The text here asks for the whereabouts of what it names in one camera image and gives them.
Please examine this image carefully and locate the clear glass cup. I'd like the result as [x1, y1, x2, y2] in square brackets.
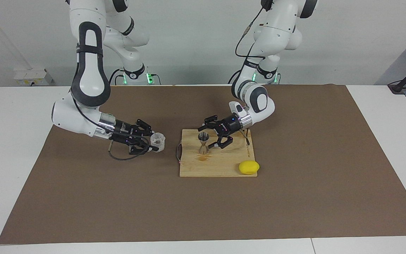
[149, 132, 166, 151]

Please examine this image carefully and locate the yellow lemon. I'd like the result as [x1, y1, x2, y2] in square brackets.
[239, 161, 260, 175]

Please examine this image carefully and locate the black base cable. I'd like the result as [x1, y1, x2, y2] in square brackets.
[108, 68, 124, 86]
[228, 69, 246, 84]

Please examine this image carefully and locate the black left base cable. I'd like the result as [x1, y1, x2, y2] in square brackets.
[228, 69, 246, 84]

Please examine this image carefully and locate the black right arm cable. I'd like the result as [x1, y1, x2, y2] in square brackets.
[108, 139, 150, 161]

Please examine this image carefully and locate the white wall power strip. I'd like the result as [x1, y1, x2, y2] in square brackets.
[14, 69, 54, 86]

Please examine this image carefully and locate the steel double jigger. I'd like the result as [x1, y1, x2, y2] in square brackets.
[198, 132, 210, 155]

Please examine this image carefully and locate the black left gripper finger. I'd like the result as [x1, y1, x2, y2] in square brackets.
[198, 115, 222, 131]
[208, 134, 234, 149]

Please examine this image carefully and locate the bamboo cutting board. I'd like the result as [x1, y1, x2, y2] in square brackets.
[176, 129, 258, 177]

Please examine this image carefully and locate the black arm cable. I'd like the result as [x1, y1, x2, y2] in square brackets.
[108, 139, 150, 161]
[235, 6, 265, 145]

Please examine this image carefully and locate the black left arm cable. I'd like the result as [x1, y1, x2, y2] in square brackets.
[235, 6, 265, 145]

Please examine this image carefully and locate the black right base cable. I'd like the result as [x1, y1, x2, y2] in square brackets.
[108, 68, 124, 86]

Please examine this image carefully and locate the brown table mat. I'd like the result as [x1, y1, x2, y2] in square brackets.
[0, 85, 406, 244]

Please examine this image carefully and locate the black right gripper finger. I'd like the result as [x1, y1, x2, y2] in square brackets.
[129, 140, 159, 155]
[134, 119, 154, 136]

